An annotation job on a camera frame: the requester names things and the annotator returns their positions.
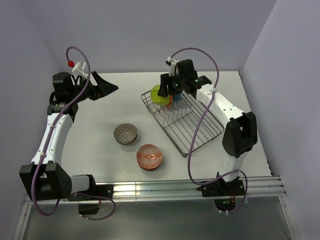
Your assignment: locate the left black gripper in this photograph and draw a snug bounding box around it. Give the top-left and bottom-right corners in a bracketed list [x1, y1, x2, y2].
[69, 71, 118, 103]

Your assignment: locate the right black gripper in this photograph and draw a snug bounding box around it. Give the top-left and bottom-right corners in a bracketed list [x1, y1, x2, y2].
[157, 71, 186, 98]

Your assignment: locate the orange bowl white inside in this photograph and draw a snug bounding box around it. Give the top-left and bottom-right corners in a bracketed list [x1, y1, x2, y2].
[166, 95, 173, 107]

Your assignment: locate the blue ceramic bowl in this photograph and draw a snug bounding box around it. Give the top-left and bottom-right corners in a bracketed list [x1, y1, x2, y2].
[172, 93, 182, 103]

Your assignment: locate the brown patterned bowl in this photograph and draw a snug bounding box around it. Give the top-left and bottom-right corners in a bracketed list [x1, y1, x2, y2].
[113, 123, 138, 139]

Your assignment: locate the pale green celadon bowl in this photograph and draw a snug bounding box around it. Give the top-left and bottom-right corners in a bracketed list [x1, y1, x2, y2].
[115, 136, 138, 146]

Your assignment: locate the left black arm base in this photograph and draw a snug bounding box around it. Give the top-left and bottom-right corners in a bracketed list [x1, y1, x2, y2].
[67, 184, 116, 221]

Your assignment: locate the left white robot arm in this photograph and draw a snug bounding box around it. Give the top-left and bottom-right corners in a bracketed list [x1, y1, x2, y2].
[19, 71, 118, 201]

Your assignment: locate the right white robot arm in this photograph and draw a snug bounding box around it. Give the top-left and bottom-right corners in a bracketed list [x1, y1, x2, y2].
[157, 57, 258, 195]

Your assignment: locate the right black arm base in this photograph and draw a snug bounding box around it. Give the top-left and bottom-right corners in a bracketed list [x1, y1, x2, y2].
[196, 177, 246, 212]

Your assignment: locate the orange patterned bowl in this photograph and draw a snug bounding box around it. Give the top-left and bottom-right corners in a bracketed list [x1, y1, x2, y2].
[136, 144, 163, 167]

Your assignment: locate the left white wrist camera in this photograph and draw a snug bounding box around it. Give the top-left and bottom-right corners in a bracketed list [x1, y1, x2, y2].
[67, 60, 88, 78]

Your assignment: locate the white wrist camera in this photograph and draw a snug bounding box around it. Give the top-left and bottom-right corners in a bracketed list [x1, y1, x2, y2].
[166, 56, 179, 77]
[67, 60, 88, 78]

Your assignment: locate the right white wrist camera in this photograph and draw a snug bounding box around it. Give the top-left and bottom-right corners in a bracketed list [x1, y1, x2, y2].
[166, 56, 179, 77]

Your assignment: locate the grey wire dish rack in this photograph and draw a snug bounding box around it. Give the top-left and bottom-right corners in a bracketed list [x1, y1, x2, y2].
[141, 91, 224, 158]

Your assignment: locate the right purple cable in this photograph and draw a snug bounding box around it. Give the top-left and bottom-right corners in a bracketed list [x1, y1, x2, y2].
[169, 47, 249, 213]

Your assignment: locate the purple cable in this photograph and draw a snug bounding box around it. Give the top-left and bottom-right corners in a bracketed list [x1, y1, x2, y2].
[169, 47, 249, 213]
[27, 45, 117, 221]

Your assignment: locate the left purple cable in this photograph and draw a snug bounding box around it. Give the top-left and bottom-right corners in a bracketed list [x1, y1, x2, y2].
[27, 45, 117, 221]

